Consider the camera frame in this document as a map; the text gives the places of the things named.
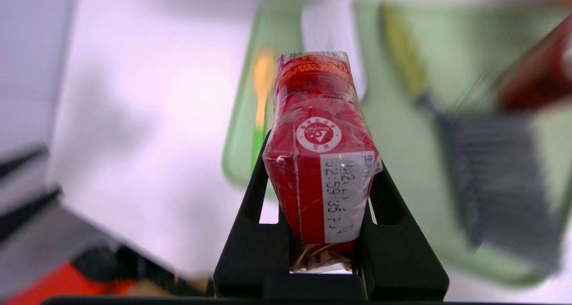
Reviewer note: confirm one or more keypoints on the light green plastic tray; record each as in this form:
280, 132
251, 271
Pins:
411, 162

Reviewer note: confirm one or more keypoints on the red soda can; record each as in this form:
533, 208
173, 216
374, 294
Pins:
540, 77

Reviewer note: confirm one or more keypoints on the grey bristle hand brush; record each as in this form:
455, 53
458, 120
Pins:
500, 184

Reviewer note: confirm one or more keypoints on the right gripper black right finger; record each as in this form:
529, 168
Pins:
402, 269

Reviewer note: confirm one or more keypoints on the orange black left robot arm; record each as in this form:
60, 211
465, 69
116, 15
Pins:
58, 282

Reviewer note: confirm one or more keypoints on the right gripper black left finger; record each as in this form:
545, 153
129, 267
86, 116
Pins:
250, 260

